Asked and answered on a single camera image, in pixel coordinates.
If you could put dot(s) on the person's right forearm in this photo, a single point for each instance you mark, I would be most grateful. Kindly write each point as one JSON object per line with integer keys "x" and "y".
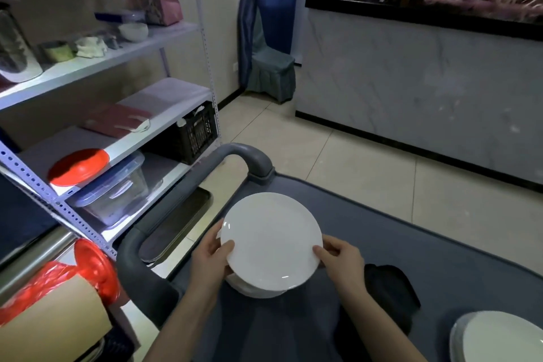
{"x": 377, "y": 332}

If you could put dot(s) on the shiny metal container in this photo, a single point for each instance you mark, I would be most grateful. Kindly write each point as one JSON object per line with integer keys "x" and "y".
{"x": 17, "y": 52}

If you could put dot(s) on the crumpled white cloth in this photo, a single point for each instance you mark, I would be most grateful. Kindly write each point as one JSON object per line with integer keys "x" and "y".
{"x": 91, "y": 48}

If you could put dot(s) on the white round plate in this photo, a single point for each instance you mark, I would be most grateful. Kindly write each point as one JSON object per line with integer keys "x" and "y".
{"x": 254, "y": 291}
{"x": 271, "y": 238}

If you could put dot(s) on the person's left forearm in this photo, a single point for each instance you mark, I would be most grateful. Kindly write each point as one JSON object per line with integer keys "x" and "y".
{"x": 178, "y": 328}

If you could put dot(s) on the dark blue cleaning cloth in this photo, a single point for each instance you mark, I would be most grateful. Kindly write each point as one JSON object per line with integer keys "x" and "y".
{"x": 390, "y": 289}

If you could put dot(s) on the grey service cart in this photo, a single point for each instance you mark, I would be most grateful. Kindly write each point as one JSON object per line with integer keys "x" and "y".
{"x": 424, "y": 255}

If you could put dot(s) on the red plastic lid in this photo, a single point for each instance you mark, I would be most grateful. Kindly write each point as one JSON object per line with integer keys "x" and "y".
{"x": 78, "y": 166}

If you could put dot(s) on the black plastic crate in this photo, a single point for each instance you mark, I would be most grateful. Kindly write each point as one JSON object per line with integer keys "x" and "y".
{"x": 197, "y": 137}

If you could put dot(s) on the clear container blue lid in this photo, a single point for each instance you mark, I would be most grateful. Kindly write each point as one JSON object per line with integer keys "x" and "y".
{"x": 114, "y": 196}

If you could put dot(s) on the chair with grey-green cover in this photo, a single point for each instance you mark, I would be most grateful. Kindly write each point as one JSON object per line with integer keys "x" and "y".
{"x": 271, "y": 73}

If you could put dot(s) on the steel tray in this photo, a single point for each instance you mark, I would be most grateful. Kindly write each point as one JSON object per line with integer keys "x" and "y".
{"x": 178, "y": 221}

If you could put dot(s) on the marble bar counter black top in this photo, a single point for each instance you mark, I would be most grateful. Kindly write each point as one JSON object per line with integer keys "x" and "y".
{"x": 403, "y": 86}

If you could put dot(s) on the white metal shelf rack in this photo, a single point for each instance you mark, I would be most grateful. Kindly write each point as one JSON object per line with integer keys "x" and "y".
{"x": 161, "y": 103}

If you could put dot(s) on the white bowl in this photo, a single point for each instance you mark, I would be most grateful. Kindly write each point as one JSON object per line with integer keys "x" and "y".
{"x": 133, "y": 32}

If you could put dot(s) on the small white cup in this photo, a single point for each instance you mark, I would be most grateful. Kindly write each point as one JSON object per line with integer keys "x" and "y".
{"x": 181, "y": 123}

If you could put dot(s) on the stack of white plates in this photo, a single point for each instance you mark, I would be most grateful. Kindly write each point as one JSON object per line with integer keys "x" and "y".
{"x": 500, "y": 340}

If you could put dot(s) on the dark blue flat box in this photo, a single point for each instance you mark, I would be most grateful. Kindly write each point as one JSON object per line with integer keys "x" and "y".
{"x": 114, "y": 16}

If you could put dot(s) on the brown cardboard box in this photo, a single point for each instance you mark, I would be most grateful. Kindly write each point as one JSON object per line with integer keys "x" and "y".
{"x": 55, "y": 323}

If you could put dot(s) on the person's left hand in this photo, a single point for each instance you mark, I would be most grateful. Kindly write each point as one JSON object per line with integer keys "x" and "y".
{"x": 208, "y": 268}

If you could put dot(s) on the person's right hand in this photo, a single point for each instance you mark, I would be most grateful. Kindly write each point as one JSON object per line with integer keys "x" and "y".
{"x": 345, "y": 272}

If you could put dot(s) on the row of pink bags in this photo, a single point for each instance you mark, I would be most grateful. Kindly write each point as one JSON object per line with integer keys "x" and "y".
{"x": 466, "y": 3}

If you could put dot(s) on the small green object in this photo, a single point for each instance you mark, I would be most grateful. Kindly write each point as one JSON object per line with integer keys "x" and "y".
{"x": 59, "y": 52}

